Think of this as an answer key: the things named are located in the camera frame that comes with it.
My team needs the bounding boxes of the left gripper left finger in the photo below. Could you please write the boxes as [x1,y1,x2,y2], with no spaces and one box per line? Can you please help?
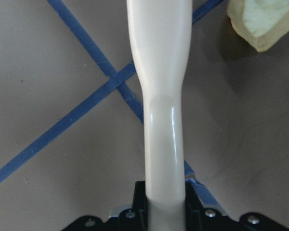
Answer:
[63,181,147,231]

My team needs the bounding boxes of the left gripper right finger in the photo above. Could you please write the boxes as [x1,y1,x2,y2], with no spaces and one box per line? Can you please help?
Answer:
[185,182,289,231]

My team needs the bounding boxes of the beige brush black bristles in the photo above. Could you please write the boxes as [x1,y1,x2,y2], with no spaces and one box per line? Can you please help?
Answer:
[127,0,193,231]

